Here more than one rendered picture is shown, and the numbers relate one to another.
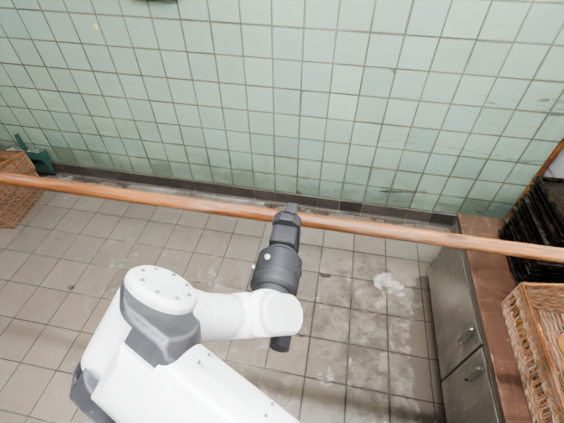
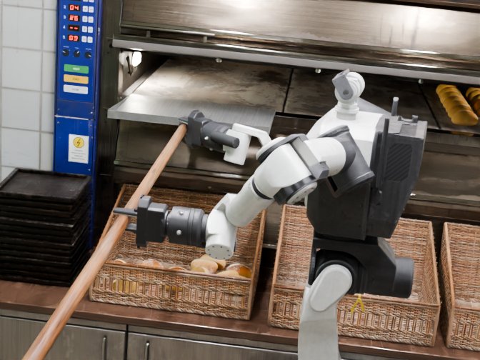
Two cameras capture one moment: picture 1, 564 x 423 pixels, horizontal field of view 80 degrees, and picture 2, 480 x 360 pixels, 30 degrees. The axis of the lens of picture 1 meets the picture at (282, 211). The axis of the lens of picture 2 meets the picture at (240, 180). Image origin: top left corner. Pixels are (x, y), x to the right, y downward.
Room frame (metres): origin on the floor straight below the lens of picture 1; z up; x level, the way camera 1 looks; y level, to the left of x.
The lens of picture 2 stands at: (0.46, 1.97, 1.94)
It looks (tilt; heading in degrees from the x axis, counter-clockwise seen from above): 18 degrees down; 263
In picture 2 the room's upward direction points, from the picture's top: 5 degrees clockwise
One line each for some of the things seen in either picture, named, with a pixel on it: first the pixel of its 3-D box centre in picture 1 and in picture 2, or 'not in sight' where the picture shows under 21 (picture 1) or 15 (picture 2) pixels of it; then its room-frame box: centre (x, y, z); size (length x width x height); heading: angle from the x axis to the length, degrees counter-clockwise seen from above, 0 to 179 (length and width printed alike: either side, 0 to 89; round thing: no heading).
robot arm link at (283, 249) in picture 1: (280, 253); (163, 223); (0.40, 0.00, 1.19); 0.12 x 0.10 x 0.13; 169
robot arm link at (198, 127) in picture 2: not in sight; (206, 133); (0.26, -0.81, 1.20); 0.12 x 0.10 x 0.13; 134
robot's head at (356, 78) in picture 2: not in sight; (348, 92); (-0.07, -0.29, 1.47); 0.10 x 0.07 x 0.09; 71
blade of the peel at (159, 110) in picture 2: not in sight; (196, 110); (0.28, -1.12, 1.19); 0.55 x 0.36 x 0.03; 169
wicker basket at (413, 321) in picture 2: not in sight; (353, 271); (-0.30, -0.86, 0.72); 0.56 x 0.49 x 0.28; 169
